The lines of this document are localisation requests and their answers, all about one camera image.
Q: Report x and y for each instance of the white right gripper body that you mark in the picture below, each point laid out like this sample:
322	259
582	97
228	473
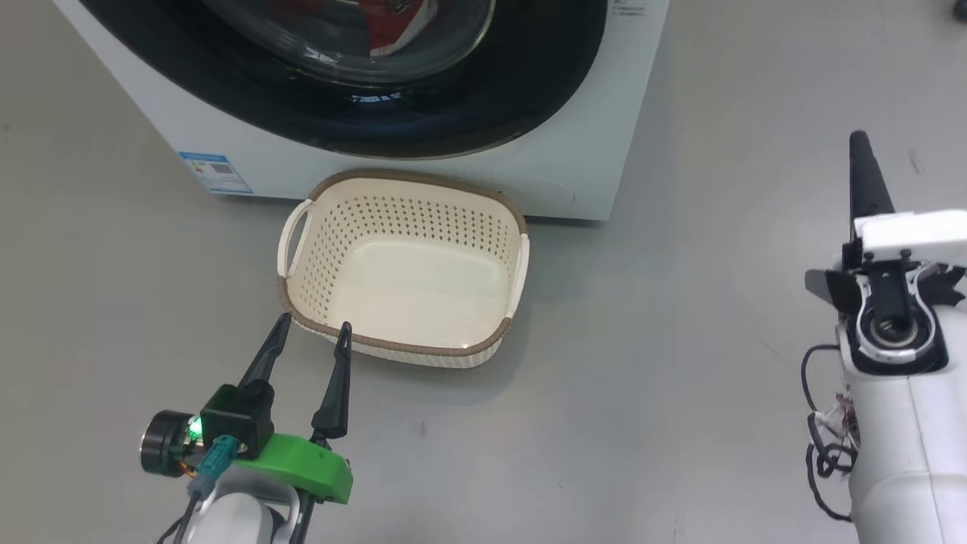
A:
914	234

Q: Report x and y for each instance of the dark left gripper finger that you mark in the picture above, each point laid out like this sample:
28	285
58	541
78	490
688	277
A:
266	359
336	400

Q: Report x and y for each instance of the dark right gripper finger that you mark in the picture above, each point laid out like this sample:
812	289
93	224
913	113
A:
865	181

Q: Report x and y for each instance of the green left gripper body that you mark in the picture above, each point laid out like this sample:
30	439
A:
302	465

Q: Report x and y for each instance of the red and white garment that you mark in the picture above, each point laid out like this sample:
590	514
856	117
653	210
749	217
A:
385	19

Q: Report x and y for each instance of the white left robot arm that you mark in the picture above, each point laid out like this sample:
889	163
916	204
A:
234	521

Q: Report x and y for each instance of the cream laundry basket brown rim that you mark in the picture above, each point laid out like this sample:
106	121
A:
408	287

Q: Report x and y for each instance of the white front-load washing machine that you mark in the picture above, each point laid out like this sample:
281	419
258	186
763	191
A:
589	151

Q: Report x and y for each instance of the blue energy label sticker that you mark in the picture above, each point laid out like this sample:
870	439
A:
215	172

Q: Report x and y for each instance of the black caster wheel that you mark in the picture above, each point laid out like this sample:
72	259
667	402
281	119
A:
961	7

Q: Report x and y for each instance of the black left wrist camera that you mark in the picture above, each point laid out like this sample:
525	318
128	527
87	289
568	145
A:
238	419

